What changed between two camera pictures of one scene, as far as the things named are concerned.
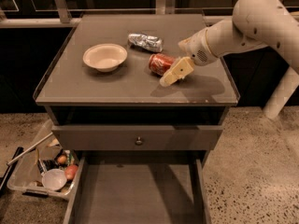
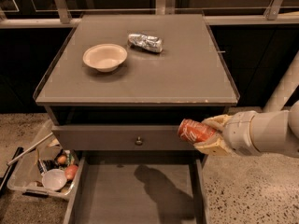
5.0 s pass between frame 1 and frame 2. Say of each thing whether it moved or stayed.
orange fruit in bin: stayed
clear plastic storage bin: stayed
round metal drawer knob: stayed
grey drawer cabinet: stayed
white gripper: moved
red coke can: moved
